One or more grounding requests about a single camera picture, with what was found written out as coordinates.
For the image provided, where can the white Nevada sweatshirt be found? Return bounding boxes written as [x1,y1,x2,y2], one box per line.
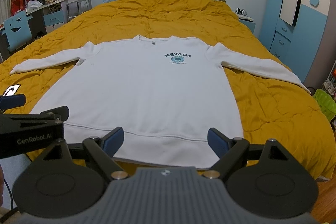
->
[12,36,301,169]

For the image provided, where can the white black tag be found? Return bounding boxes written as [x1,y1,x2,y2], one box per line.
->
[3,84,21,97]

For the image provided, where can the mustard yellow quilt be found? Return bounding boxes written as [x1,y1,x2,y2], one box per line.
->
[1,0,335,179]

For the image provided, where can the blue smiley chair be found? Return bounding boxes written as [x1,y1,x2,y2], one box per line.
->
[3,11,32,52]

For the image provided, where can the desk with blue drawers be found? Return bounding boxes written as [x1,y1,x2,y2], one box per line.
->
[1,0,65,62]

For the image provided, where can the red bag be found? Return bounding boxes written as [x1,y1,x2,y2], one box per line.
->
[11,0,29,16]

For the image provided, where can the green plastic basket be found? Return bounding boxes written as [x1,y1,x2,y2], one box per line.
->
[313,89,336,122]

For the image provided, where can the grey metal rack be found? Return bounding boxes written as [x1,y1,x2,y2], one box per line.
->
[66,0,92,21]

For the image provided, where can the blue nightstand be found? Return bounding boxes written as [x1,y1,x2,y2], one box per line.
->
[239,19,256,34]

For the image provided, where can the black white headphones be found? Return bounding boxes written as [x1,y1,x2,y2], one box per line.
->
[235,8,248,16]

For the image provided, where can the blue white wardrobe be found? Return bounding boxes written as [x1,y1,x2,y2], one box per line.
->
[259,0,331,81]

